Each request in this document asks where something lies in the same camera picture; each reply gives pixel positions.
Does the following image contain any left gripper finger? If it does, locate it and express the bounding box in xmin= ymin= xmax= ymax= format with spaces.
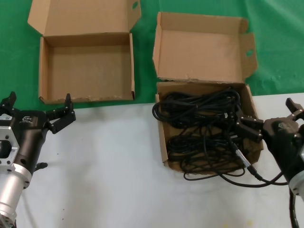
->
xmin=0 ymin=91 xmax=17 ymax=119
xmin=46 ymin=93 xmax=76 ymax=135

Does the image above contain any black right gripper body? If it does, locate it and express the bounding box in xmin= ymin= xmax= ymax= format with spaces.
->
xmin=261 ymin=117 xmax=304 ymax=182

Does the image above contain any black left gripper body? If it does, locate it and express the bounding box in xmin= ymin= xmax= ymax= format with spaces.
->
xmin=9 ymin=110 xmax=52 ymax=175

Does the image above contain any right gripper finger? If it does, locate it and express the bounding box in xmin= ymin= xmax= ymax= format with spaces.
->
xmin=286 ymin=97 xmax=304 ymax=124
xmin=234 ymin=105 xmax=264 ymax=143

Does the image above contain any empty-type open cardboard box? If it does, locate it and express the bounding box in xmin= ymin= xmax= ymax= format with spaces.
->
xmin=27 ymin=0 xmax=143 ymax=105

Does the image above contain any torn-edge open cardboard box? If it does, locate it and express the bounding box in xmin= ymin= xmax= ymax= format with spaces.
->
xmin=152 ymin=11 xmax=265 ymax=175

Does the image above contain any green tablecloth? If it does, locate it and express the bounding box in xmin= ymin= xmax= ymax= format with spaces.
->
xmin=0 ymin=0 xmax=304 ymax=112

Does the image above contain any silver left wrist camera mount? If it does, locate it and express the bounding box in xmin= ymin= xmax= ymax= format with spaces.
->
xmin=0 ymin=120 xmax=20 ymax=173

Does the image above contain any thin cable with silver connector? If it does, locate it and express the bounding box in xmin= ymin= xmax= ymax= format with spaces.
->
xmin=228 ymin=133 xmax=290 ymax=186

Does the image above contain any loose tangled black power cord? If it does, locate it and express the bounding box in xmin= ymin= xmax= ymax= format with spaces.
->
xmin=167 ymin=129 xmax=249 ymax=181

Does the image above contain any black right arm hose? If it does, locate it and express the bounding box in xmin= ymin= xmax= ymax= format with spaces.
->
xmin=287 ymin=187 xmax=301 ymax=228

